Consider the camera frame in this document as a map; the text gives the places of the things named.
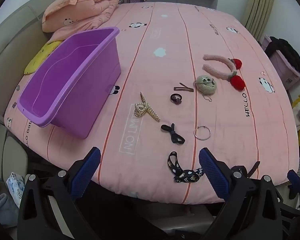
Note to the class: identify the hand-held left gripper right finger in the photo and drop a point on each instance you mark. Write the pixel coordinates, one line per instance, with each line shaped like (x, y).
(212, 172)

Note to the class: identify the pink fuzzy cherry headband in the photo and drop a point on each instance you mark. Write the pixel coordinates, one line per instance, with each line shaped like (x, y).
(215, 71)

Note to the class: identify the pink printed bed sheet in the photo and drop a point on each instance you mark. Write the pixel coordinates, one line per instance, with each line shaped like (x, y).
(165, 30)

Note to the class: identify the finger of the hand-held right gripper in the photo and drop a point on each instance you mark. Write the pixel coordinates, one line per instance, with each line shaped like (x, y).
(295, 180)

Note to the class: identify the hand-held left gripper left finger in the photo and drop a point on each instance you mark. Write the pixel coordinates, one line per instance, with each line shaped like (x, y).
(86, 172)

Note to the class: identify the brown metal hair clip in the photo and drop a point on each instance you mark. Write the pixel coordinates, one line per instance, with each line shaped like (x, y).
(183, 89)

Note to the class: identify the yellow pillow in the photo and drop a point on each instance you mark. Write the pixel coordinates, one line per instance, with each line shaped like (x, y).
(40, 57)

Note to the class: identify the purple plastic storage bin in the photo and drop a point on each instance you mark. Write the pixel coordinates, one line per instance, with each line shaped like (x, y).
(65, 75)

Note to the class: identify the grey cloth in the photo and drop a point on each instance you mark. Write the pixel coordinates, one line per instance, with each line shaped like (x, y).
(2, 206)

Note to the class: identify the folded peach quilt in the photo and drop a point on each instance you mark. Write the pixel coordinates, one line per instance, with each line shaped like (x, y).
(85, 5)

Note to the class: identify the blue white tissue packet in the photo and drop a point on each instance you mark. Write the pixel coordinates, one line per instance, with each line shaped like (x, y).
(15, 187)

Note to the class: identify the beige padded headboard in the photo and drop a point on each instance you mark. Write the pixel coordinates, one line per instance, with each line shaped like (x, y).
(10, 42)

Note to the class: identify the purple lidded storage box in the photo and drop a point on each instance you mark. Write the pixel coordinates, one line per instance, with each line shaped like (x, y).
(280, 65)

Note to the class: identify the black patterned ribbon headband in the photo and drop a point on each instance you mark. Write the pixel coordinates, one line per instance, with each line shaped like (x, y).
(173, 166)

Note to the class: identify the gold pearl hair claw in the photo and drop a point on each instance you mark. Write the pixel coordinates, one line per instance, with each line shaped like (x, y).
(142, 108)

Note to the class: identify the beige curtain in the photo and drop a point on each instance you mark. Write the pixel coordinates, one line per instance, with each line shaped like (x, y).
(260, 5)

